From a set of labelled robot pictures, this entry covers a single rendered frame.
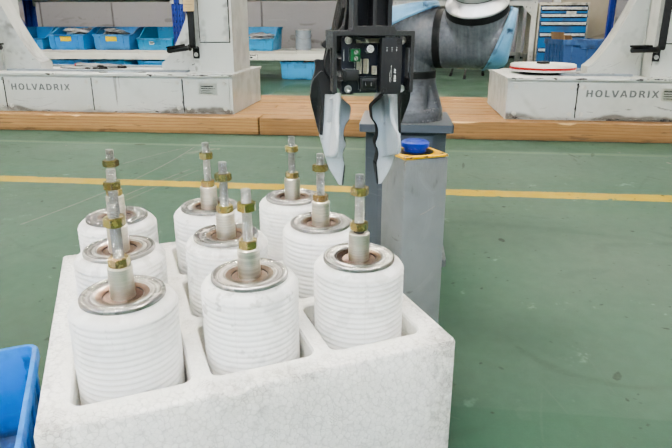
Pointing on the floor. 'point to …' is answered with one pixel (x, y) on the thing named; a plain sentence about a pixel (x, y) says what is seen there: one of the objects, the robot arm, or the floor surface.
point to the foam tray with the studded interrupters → (261, 390)
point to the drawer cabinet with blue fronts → (570, 22)
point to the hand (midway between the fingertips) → (358, 169)
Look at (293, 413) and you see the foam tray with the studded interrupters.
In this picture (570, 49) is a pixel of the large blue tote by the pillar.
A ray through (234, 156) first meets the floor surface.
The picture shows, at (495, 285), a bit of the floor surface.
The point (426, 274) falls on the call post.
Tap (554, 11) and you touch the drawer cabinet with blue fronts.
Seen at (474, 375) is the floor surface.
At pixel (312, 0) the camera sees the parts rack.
